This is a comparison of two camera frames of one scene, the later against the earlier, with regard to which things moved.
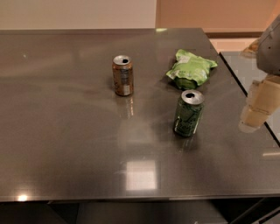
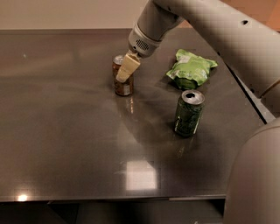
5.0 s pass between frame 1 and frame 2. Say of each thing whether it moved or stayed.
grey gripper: moved
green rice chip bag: stayed
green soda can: stayed
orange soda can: stayed
